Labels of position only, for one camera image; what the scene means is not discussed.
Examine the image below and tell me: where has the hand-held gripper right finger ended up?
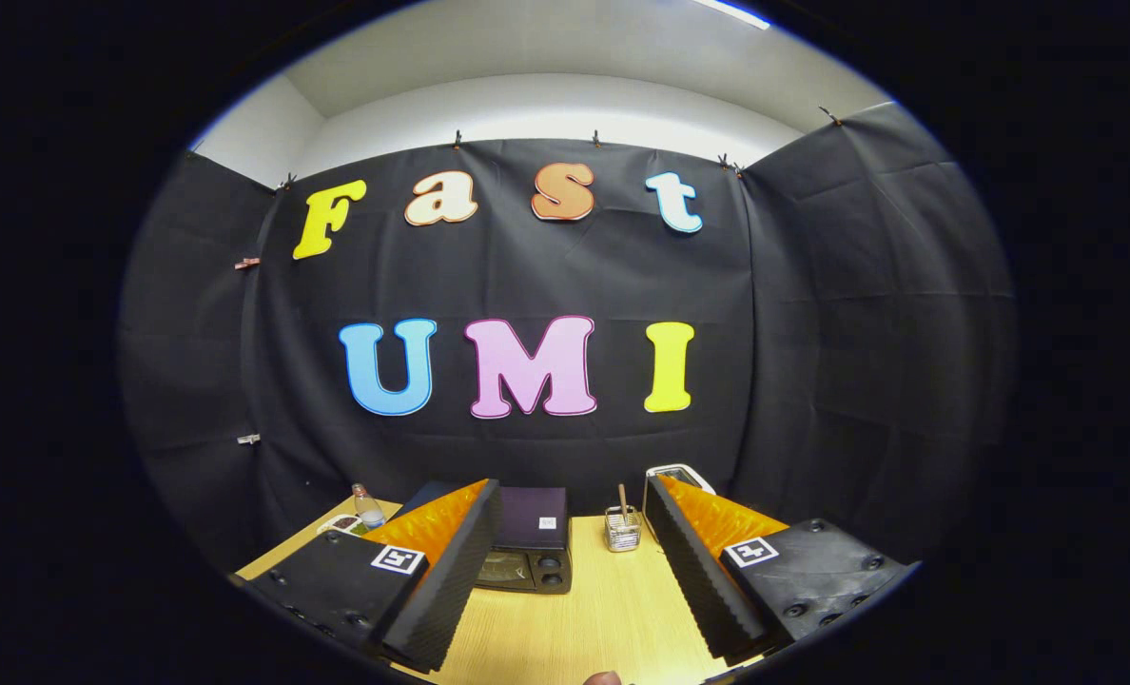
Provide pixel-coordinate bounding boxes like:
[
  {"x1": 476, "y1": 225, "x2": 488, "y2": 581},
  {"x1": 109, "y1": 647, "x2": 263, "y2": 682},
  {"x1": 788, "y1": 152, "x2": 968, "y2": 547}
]
[{"x1": 643, "y1": 474, "x2": 913, "y2": 665}]

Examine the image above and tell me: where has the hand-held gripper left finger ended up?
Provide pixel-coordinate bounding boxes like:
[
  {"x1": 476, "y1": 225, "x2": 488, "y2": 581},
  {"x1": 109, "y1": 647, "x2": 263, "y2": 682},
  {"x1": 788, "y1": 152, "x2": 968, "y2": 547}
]
[{"x1": 242, "y1": 479, "x2": 504, "y2": 673}]

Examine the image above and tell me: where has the black toaster oven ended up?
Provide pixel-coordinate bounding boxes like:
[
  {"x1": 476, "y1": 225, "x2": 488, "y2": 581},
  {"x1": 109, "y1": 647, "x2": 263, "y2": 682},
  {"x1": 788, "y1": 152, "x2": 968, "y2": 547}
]
[{"x1": 389, "y1": 479, "x2": 574, "y2": 596}]

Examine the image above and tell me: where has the white bread toaster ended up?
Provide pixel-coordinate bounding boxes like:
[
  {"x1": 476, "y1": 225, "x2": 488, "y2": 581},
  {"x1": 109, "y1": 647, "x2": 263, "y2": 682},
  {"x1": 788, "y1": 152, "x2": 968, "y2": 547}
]
[{"x1": 645, "y1": 463, "x2": 718, "y2": 497}]

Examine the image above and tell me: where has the clear plastic water bottle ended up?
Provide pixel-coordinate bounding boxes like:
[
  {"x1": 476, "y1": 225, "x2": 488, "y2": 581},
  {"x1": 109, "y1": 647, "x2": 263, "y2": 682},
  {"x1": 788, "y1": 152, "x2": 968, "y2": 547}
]
[{"x1": 352, "y1": 483, "x2": 387, "y2": 531}]

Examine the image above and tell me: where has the metal wire basket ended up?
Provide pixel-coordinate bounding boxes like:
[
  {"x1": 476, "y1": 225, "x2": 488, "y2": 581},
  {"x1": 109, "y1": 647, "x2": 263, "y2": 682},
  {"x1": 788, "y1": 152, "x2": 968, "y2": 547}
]
[{"x1": 605, "y1": 504, "x2": 643, "y2": 554}]

